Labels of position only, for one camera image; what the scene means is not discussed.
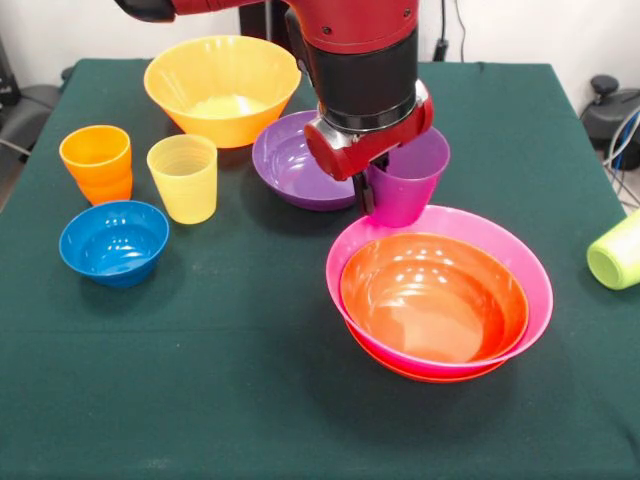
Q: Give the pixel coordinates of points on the red plastic bowl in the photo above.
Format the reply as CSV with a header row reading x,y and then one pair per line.
x,y
415,372
435,295

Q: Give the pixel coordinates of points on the purple plastic cup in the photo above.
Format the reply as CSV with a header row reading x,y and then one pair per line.
x,y
405,195

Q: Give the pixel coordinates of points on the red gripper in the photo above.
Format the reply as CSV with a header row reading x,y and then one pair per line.
x,y
370,150

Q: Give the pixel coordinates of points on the orange plastic cup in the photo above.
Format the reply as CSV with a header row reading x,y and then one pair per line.
x,y
95,150
107,192

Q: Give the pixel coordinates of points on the small blue plastic bowl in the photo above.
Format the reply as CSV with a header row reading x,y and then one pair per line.
x,y
112,245

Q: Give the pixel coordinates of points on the large orange plastic bowl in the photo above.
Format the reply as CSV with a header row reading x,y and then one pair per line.
x,y
225,65

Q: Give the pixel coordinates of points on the large pink plastic bowl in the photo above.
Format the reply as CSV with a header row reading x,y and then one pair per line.
x,y
535,280

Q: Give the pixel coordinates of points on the black device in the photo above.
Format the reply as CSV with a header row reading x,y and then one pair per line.
x,y
7,80

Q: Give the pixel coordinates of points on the purple plastic bowl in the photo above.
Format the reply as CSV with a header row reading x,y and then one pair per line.
x,y
285,170

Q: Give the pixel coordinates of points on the dark green table cloth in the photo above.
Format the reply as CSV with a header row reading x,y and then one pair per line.
x,y
200,375

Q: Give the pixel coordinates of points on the lime green plastic cup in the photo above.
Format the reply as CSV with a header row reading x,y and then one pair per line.
x,y
615,260

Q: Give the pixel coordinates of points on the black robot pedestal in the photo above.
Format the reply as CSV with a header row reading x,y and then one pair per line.
x,y
265,22

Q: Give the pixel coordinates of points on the yellow plastic cup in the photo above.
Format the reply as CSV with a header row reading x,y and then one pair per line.
x,y
185,195

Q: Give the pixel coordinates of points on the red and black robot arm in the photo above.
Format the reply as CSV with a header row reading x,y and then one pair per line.
x,y
360,50

